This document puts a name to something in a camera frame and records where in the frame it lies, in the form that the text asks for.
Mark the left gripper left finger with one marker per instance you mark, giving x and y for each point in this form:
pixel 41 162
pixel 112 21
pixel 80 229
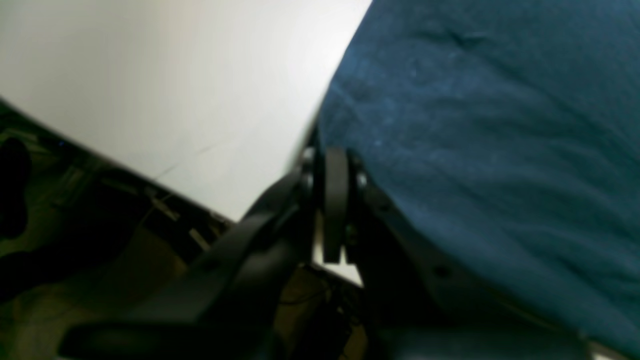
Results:
pixel 223 307

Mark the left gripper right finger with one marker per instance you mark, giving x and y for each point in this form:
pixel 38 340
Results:
pixel 421 304

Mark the dark blue T-shirt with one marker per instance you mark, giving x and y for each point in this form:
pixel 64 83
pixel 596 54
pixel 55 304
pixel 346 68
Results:
pixel 507 132

